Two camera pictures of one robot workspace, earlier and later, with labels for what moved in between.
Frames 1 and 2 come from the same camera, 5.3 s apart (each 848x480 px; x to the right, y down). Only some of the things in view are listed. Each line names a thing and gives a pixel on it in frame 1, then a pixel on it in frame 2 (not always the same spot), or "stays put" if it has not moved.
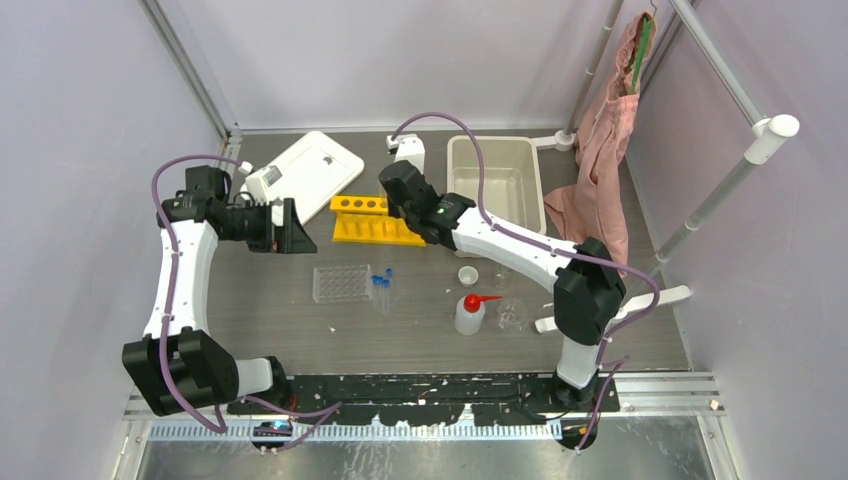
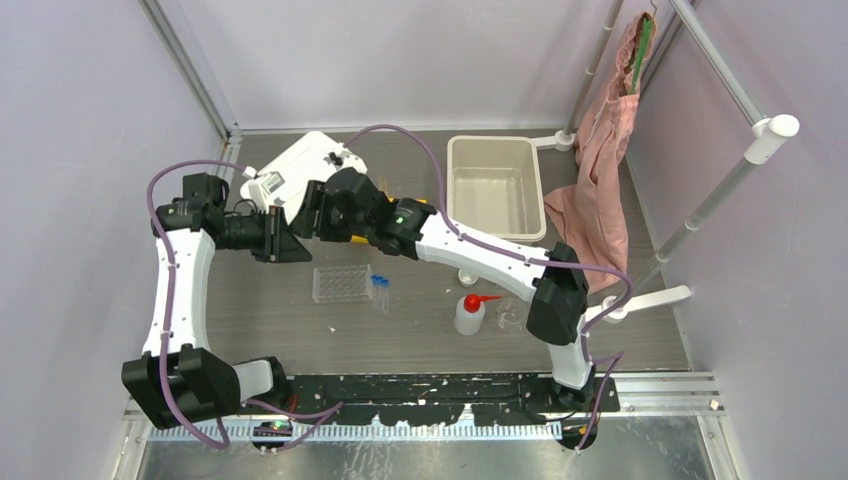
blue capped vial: x=377 y=282 stays put
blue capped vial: x=385 y=286 stays put
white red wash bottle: x=469 y=314 stays put
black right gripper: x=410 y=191 to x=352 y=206
